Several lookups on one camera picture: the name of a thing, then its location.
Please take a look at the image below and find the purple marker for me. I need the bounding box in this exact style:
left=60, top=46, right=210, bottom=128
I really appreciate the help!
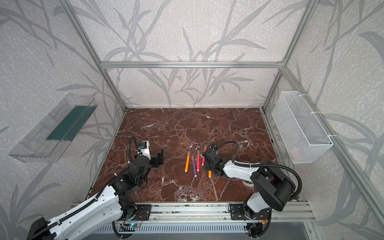
left=191, top=156, right=198, bottom=178

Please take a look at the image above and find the horizontal aluminium crossbar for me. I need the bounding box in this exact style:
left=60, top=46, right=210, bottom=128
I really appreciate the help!
left=100, top=62, right=283, bottom=69

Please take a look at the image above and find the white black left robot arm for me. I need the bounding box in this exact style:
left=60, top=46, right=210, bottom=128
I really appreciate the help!
left=27, top=152, right=164, bottom=240

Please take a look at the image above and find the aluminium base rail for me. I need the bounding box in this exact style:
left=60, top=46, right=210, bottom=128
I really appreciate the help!
left=68, top=201, right=316, bottom=224

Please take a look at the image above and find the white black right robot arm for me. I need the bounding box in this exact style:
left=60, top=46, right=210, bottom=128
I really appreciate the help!
left=203, top=149, right=303, bottom=220

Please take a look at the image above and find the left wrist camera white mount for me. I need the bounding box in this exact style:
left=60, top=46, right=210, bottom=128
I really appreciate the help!
left=137, top=141, right=151, bottom=160

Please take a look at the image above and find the white wire mesh basket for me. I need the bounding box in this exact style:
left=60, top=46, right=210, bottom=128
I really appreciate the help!
left=272, top=91, right=334, bottom=164

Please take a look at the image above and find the aluminium frame post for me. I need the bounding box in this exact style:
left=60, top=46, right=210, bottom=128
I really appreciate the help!
left=59, top=0, right=127, bottom=112

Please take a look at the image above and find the clear plastic wall tray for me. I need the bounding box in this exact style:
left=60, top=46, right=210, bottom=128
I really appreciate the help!
left=9, top=94, right=98, bottom=163

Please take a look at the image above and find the thin pink pen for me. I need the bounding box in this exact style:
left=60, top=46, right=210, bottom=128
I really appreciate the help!
left=202, top=146, right=207, bottom=166

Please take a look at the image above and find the black corrugated right cable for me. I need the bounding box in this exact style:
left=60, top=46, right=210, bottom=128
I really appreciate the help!
left=216, top=141, right=303, bottom=200

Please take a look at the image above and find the thick pink marker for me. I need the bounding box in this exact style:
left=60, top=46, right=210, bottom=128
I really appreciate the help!
left=197, top=151, right=201, bottom=172

